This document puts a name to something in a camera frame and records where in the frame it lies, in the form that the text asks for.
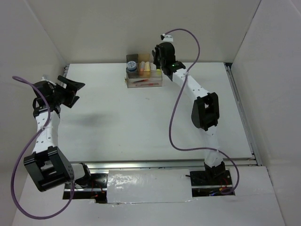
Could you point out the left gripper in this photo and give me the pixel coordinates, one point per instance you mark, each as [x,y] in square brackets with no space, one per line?
[71,93]

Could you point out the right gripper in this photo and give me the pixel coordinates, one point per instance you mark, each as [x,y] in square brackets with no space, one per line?
[157,52]

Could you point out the orange grey highlighter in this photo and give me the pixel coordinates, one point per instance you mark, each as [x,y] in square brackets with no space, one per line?
[142,66]

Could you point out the blue tape roll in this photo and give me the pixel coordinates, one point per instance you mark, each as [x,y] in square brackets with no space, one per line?
[132,66]

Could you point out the red gel pen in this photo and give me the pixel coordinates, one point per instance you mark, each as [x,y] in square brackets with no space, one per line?
[148,85]

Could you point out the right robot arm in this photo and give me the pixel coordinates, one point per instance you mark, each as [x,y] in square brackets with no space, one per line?
[205,107]

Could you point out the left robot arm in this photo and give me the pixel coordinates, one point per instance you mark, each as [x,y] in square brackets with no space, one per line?
[47,165]

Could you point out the tan compartment box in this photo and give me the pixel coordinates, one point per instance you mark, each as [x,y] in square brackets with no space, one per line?
[145,58]

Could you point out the dark grey compartment box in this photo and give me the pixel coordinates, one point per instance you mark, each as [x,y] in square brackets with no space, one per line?
[132,57]

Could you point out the clear plastic organizer tray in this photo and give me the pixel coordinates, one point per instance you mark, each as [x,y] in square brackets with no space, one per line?
[154,77]

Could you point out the white cover panel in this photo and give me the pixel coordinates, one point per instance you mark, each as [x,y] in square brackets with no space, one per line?
[148,186]

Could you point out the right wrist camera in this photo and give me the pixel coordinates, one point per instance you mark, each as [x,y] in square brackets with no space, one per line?
[166,38]

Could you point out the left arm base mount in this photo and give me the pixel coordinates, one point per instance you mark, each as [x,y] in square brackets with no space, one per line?
[89,186]

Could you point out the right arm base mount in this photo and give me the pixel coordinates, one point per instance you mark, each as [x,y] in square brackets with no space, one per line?
[204,185]

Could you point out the aluminium frame rail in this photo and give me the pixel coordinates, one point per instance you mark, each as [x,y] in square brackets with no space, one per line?
[117,127]

